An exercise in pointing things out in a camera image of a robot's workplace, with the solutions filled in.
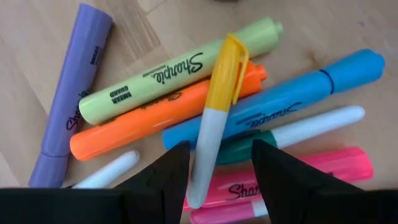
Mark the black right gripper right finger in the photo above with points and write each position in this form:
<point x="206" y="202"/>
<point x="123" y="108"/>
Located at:
<point x="295" y="193"/>

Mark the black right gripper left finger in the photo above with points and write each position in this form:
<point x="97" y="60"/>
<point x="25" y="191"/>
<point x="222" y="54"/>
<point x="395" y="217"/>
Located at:
<point x="149" y="199"/>

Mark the green-capped white pen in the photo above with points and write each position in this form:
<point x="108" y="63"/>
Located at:
<point x="311" y="126"/>

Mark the orange Sharpie highlighter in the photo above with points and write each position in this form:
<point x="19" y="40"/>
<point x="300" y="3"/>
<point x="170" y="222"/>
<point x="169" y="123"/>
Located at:
<point x="124" y="130"/>

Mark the pink-capped white pen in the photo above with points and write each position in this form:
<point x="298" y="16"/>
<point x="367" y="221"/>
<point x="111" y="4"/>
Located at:
<point x="224" y="214"/>

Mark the yellow-capped white pen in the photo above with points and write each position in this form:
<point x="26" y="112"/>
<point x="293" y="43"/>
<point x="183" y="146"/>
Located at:
<point x="214" y="124"/>

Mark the pink highlighter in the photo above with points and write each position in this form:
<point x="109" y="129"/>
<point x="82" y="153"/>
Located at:
<point x="342" y="165"/>

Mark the blue highlighter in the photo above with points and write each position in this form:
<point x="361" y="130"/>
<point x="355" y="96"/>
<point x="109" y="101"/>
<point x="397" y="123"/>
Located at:
<point x="311" y="90"/>

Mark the light green highlighter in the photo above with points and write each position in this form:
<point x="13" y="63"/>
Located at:
<point x="149" y="87"/>

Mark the purple highlighter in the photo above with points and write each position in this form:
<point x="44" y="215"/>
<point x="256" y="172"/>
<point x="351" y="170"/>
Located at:
<point x="71" y="93"/>

